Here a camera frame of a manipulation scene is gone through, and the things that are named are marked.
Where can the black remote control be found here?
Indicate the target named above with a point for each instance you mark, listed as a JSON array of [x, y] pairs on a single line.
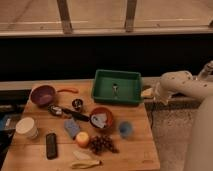
[[51, 146]]

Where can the pale wedge slice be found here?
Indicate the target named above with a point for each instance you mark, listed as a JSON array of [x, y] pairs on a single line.
[[81, 156]]

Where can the bunch of dark grapes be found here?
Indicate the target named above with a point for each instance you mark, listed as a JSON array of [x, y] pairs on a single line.
[[99, 144]]

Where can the blue sponge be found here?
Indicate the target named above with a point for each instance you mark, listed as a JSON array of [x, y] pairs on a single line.
[[71, 127]]

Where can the yellow banana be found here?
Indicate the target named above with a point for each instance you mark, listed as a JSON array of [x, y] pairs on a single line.
[[83, 164]]

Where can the white paper cup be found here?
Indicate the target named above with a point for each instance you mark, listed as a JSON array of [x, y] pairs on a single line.
[[27, 127]]

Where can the green plastic tray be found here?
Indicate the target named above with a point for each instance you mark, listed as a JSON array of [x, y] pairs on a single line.
[[129, 87]]

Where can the metal spoon in tray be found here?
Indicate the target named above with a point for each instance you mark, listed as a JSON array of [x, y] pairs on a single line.
[[115, 89]]

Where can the purple bowl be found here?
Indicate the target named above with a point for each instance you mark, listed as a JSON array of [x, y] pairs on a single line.
[[43, 95]]

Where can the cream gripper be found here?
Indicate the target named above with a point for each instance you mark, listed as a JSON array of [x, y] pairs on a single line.
[[147, 93]]

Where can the white grey towel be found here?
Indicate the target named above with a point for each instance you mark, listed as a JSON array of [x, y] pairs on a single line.
[[99, 120]]

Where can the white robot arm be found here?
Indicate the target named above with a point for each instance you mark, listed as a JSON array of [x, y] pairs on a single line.
[[199, 155]]

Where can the blue plastic cup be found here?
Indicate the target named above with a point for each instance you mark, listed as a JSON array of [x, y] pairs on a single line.
[[125, 129]]

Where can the black handled kitchen tool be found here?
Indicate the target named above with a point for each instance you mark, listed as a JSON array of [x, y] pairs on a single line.
[[65, 112]]

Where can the red-brown bowl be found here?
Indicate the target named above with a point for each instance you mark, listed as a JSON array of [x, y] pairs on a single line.
[[109, 114]]

